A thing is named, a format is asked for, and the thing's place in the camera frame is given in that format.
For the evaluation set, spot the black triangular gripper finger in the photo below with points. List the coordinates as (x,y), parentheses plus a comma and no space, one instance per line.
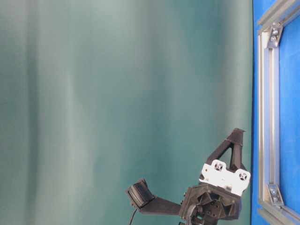
(235,142)

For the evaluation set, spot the black gripper body white carriages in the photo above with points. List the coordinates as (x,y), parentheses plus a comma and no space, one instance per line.
(216,197)

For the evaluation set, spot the silver aluminium extrusion frame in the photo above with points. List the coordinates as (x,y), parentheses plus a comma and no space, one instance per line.
(273,208)

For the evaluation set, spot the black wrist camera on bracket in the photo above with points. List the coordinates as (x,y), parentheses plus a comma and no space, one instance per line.
(145,202)

